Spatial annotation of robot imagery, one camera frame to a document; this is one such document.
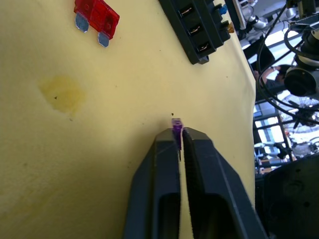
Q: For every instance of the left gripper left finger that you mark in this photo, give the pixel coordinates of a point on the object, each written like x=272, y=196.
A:
x=152, y=189

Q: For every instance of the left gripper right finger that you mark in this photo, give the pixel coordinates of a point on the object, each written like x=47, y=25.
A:
x=214, y=189

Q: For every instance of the purple blade fuse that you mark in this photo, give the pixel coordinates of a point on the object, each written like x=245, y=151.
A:
x=177, y=127

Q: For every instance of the black fuse box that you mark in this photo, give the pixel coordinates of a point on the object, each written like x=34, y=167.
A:
x=194, y=30

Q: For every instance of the orange blade fuse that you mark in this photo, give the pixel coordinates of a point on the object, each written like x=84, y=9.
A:
x=230, y=28

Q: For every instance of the blue blade fuse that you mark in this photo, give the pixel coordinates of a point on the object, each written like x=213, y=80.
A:
x=223, y=10

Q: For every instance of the red blade fuse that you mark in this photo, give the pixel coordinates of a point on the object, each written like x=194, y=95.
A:
x=97, y=15

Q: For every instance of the dark rounded robot body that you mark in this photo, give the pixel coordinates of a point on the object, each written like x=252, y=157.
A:
x=289, y=199

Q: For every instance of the yellow mat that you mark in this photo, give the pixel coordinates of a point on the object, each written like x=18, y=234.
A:
x=74, y=149

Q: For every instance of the person in dark shirt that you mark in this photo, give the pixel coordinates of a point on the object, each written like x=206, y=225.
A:
x=277, y=74

